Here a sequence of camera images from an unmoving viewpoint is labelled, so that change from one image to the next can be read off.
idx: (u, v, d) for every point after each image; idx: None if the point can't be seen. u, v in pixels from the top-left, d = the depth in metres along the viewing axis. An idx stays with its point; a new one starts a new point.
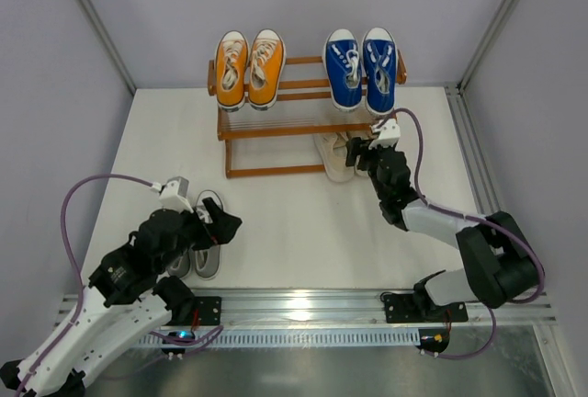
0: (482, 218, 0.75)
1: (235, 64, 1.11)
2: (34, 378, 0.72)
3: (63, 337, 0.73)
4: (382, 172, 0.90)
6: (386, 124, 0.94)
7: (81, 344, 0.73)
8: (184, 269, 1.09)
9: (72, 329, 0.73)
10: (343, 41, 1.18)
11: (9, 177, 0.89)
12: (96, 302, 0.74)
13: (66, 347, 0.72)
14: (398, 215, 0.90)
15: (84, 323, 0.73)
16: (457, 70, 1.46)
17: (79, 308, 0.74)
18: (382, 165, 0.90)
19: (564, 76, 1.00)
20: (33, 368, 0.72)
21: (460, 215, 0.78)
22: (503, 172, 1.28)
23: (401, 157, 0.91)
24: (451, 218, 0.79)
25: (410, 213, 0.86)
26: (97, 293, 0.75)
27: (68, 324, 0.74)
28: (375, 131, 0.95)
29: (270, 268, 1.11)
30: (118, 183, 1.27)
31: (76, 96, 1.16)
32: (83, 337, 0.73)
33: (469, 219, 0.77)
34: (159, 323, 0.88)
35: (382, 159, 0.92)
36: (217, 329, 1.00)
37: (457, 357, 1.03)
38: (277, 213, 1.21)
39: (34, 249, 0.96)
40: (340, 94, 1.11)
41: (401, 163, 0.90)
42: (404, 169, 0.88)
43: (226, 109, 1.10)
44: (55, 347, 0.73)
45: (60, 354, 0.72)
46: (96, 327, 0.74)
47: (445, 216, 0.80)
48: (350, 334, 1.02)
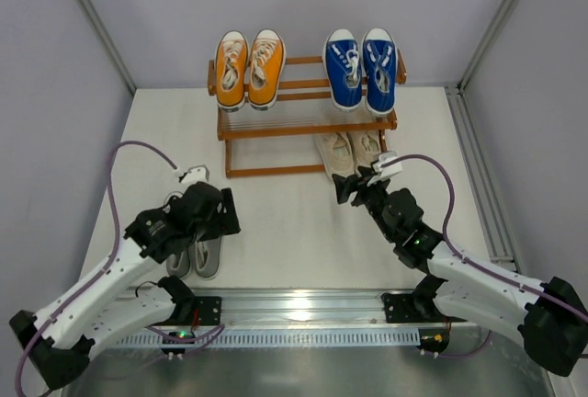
0: (541, 293, 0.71)
1: (235, 64, 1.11)
2: (52, 326, 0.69)
3: (92, 287, 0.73)
4: (393, 218, 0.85)
6: (388, 159, 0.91)
7: (110, 293, 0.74)
8: (184, 268, 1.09)
9: (104, 277, 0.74)
10: (343, 40, 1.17)
11: (10, 176, 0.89)
12: (130, 255, 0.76)
13: (94, 295, 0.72)
14: (420, 257, 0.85)
15: (117, 272, 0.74)
16: (457, 70, 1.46)
17: (112, 258, 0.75)
18: (391, 210, 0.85)
19: (565, 75, 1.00)
20: (54, 315, 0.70)
21: (517, 285, 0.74)
22: (503, 172, 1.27)
23: (407, 195, 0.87)
24: (506, 288, 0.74)
25: (437, 263, 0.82)
26: (132, 243, 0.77)
27: (96, 274, 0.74)
28: (378, 168, 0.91)
29: (270, 268, 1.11)
30: (118, 183, 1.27)
31: (76, 96, 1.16)
32: (112, 288, 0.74)
33: (525, 289, 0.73)
34: (162, 315, 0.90)
35: (389, 201, 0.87)
36: (217, 329, 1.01)
37: (457, 357, 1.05)
38: (277, 213, 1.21)
39: (34, 249, 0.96)
40: (340, 94, 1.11)
41: (410, 203, 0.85)
42: (416, 209, 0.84)
43: (227, 110, 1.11)
44: (81, 297, 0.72)
45: (88, 300, 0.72)
46: (124, 279, 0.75)
47: (497, 285, 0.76)
48: (351, 334, 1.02)
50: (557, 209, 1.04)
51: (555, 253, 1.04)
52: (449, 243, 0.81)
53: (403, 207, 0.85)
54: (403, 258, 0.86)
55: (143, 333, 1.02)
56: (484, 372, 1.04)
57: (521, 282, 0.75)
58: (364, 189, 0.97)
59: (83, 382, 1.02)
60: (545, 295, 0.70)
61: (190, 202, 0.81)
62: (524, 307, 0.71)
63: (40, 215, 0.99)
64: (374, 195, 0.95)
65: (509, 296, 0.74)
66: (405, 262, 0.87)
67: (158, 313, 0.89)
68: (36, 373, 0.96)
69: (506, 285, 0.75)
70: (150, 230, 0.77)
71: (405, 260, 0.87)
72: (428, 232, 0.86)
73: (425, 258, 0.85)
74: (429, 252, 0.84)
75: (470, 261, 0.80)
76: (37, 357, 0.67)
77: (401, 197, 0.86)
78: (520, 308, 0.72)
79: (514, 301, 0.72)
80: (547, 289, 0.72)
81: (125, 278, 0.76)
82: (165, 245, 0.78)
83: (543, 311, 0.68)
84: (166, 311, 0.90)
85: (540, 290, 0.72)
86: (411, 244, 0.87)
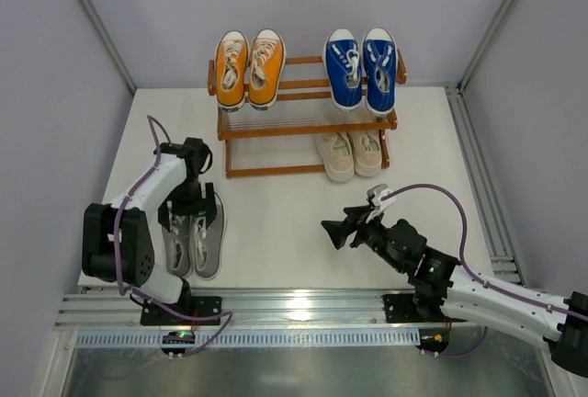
0: (570, 312, 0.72)
1: (236, 64, 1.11)
2: (131, 202, 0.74)
3: (149, 178, 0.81)
4: (400, 252, 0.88)
6: (379, 193, 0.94)
7: (163, 186, 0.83)
8: (184, 268, 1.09)
9: (156, 172, 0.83)
10: (343, 41, 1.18)
11: (10, 176, 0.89)
12: (171, 159, 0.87)
13: (157, 181, 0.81)
14: (436, 284, 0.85)
15: (165, 168, 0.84)
16: (457, 69, 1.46)
17: (158, 160, 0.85)
18: (396, 245, 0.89)
19: (564, 75, 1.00)
20: (130, 195, 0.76)
21: (545, 306, 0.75)
22: (503, 172, 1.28)
23: (405, 227, 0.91)
24: (535, 310, 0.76)
25: (458, 291, 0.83)
26: (170, 155, 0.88)
27: (149, 171, 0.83)
28: (376, 203, 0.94)
29: (270, 267, 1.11)
30: (118, 183, 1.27)
31: (76, 96, 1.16)
32: (165, 177, 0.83)
33: (554, 310, 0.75)
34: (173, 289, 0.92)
35: (391, 237, 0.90)
36: (228, 313, 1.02)
37: (455, 357, 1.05)
38: (276, 213, 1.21)
39: (35, 249, 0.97)
40: (340, 94, 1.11)
41: (410, 234, 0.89)
42: (419, 239, 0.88)
43: (227, 110, 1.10)
44: (146, 183, 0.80)
45: (151, 187, 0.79)
46: (171, 177, 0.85)
47: (525, 306, 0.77)
48: (351, 334, 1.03)
50: (556, 209, 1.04)
51: (554, 252, 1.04)
52: (467, 267, 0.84)
53: (405, 239, 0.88)
54: (422, 289, 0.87)
55: (143, 333, 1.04)
56: (485, 371, 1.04)
57: (548, 302, 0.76)
58: (363, 229, 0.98)
59: (83, 383, 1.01)
60: (573, 313, 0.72)
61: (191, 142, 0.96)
62: (556, 328, 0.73)
63: (40, 215, 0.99)
64: (373, 231, 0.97)
65: (539, 318, 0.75)
66: (424, 292, 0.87)
67: (170, 289, 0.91)
68: (36, 372, 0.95)
69: (534, 306, 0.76)
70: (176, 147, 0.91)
71: (423, 289, 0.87)
72: (436, 256, 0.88)
73: (444, 285, 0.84)
74: (448, 279, 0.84)
75: (492, 286, 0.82)
76: (126, 231, 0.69)
77: (401, 231, 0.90)
78: (552, 329, 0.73)
79: (547, 323, 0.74)
80: (571, 306, 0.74)
81: (173, 175, 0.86)
82: (189, 157, 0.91)
83: (575, 330, 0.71)
84: (176, 288, 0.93)
85: (567, 309, 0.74)
86: (422, 274, 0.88)
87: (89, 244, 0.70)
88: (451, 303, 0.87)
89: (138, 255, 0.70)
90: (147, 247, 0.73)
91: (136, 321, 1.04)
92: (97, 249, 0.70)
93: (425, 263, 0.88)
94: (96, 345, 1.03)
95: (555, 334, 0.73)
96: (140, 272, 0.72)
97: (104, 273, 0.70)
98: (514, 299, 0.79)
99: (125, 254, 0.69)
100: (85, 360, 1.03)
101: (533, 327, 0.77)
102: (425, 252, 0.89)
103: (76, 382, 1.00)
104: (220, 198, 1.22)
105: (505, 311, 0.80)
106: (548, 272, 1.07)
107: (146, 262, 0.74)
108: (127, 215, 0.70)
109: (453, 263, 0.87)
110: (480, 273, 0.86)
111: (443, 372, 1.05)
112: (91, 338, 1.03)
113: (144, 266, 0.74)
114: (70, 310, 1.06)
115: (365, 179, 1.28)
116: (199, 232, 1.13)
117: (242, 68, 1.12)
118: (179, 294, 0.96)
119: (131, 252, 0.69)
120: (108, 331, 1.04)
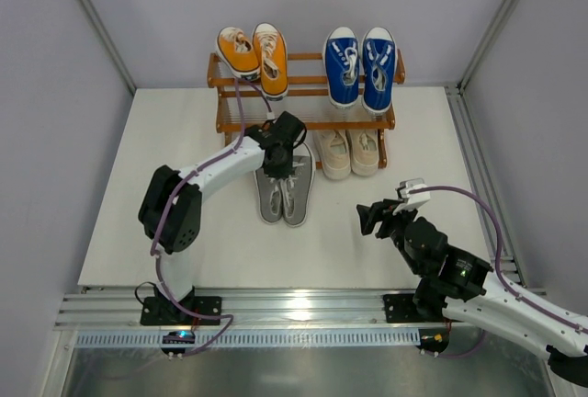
0: None
1: (243, 39, 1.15)
2: (196, 177, 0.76)
3: (224, 158, 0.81)
4: (417, 250, 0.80)
6: (413, 187, 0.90)
7: (235, 168, 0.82)
8: (274, 216, 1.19)
9: (233, 153, 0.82)
10: (343, 39, 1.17)
11: (9, 176, 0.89)
12: (252, 145, 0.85)
13: (229, 164, 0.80)
14: (463, 286, 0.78)
15: (243, 154, 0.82)
16: (457, 70, 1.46)
17: (239, 141, 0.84)
18: (413, 243, 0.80)
19: (564, 75, 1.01)
20: (198, 169, 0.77)
21: (575, 326, 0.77)
22: (502, 171, 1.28)
23: (424, 223, 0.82)
24: (564, 329, 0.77)
25: (490, 300, 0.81)
26: (251, 141, 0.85)
27: (228, 151, 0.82)
28: (404, 195, 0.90)
29: (303, 267, 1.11)
30: (118, 183, 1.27)
31: (76, 96, 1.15)
32: (238, 164, 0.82)
33: (583, 332, 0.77)
34: (179, 291, 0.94)
35: (409, 233, 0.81)
36: (229, 320, 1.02)
37: (456, 357, 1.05)
38: (321, 208, 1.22)
39: (34, 250, 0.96)
40: (336, 91, 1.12)
41: (430, 232, 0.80)
42: (439, 236, 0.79)
43: (246, 75, 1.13)
44: (218, 163, 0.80)
45: (221, 167, 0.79)
46: (247, 162, 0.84)
47: (559, 325, 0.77)
48: (351, 334, 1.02)
50: (556, 209, 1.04)
51: (554, 251, 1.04)
52: (500, 276, 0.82)
53: (424, 237, 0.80)
54: (446, 289, 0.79)
55: (143, 333, 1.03)
56: (484, 371, 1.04)
57: (578, 323, 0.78)
58: (388, 220, 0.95)
59: (82, 383, 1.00)
60: None
61: (287, 122, 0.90)
62: (583, 349, 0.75)
63: (40, 215, 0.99)
64: (397, 224, 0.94)
65: (569, 338, 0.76)
66: (448, 294, 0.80)
67: (182, 284, 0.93)
68: (37, 372, 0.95)
69: (563, 325, 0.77)
70: (263, 134, 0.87)
71: (447, 291, 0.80)
72: (462, 257, 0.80)
73: (472, 289, 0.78)
74: (482, 287, 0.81)
75: (525, 300, 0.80)
76: (180, 200, 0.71)
77: (417, 226, 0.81)
78: (579, 350, 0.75)
79: (574, 343, 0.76)
80: None
81: (246, 162, 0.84)
82: (271, 149, 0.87)
83: None
84: (185, 286, 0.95)
85: None
86: (447, 274, 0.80)
87: (149, 198, 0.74)
88: (455, 307, 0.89)
89: (181, 226, 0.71)
90: (193, 222, 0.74)
91: (136, 321, 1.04)
92: (153, 205, 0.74)
93: (450, 263, 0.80)
94: (96, 345, 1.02)
95: (578, 354, 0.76)
96: (178, 241, 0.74)
97: (152, 228, 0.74)
98: (547, 316, 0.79)
99: (172, 217, 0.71)
100: (84, 360, 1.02)
101: (556, 344, 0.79)
102: (449, 252, 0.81)
103: (75, 383, 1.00)
104: (310, 153, 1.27)
105: (533, 325, 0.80)
106: (548, 271, 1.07)
107: (186, 234, 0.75)
108: (185, 189, 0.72)
109: (482, 267, 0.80)
110: (511, 282, 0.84)
111: (442, 372, 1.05)
112: (91, 338, 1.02)
113: (185, 238, 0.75)
114: (70, 310, 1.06)
115: (363, 178, 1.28)
116: (288, 183, 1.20)
117: (254, 48, 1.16)
118: (186, 291, 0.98)
119: (176, 221, 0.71)
120: (107, 331, 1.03)
